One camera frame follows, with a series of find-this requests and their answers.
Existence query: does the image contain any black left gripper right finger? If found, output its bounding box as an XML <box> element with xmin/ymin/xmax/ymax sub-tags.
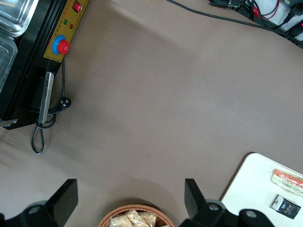
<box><xmin>179</xmin><ymin>178</ymin><xmax>273</xmax><ymax>227</ymax></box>

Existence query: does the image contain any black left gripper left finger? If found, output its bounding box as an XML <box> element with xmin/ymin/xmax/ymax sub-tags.
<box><xmin>0</xmin><ymin>179</ymin><xmax>79</xmax><ymax>227</ymax></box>

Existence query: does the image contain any white plastic tray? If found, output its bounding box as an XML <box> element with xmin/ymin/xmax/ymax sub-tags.
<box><xmin>220</xmin><ymin>152</ymin><xmax>303</xmax><ymax>227</ymax></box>

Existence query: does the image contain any shiny metal tray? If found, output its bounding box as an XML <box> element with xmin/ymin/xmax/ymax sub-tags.
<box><xmin>0</xmin><ymin>0</ymin><xmax>40</xmax><ymax>38</ymax></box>
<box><xmin>0</xmin><ymin>33</ymin><xmax>19</xmax><ymax>93</ymax></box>

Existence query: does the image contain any woven wicker basket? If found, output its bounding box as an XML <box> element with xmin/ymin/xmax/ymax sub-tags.
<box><xmin>98</xmin><ymin>204</ymin><xmax>176</xmax><ymax>227</ymax></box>

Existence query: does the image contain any clear-wrapped cracker packet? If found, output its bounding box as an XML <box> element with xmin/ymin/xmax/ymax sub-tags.
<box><xmin>109</xmin><ymin>209</ymin><xmax>159</xmax><ymax>227</ymax></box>

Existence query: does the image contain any small black snack box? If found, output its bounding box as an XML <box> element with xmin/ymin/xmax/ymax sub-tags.
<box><xmin>270</xmin><ymin>194</ymin><xmax>302</xmax><ymax>219</ymax></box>

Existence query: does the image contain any wrapped sandwich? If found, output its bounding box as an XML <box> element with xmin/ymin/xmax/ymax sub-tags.
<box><xmin>269</xmin><ymin>168</ymin><xmax>303</xmax><ymax>196</ymax></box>

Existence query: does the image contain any silver metal bar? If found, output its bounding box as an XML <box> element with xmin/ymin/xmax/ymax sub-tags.
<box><xmin>38</xmin><ymin>71</ymin><xmax>55</xmax><ymax>124</ymax></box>

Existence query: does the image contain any black conveyor machine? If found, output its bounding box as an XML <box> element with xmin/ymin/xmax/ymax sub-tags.
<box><xmin>0</xmin><ymin>0</ymin><xmax>90</xmax><ymax>131</ymax></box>

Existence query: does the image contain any red emergency stop button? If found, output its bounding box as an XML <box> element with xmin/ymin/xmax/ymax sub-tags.
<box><xmin>52</xmin><ymin>35</ymin><xmax>71</xmax><ymax>55</ymax></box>

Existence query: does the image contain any yellow control panel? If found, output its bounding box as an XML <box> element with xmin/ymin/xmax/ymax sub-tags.
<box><xmin>44</xmin><ymin>0</ymin><xmax>90</xmax><ymax>62</ymax></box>

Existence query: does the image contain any grey serial connector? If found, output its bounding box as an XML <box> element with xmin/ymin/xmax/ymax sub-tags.
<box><xmin>209</xmin><ymin>0</ymin><xmax>241</xmax><ymax>9</ymax></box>

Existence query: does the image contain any black power cable with plug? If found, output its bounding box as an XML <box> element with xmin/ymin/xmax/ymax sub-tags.
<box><xmin>30</xmin><ymin>59</ymin><xmax>73</xmax><ymax>155</ymax></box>

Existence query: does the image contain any long black cable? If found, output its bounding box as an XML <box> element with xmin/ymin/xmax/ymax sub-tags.
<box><xmin>165</xmin><ymin>0</ymin><xmax>303</xmax><ymax>49</ymax></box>

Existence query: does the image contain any red wire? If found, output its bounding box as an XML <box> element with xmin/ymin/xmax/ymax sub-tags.
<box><xmin>250</xmin><ymin>0</ymin><xmax>281</xmax><ymax>21</ymax></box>

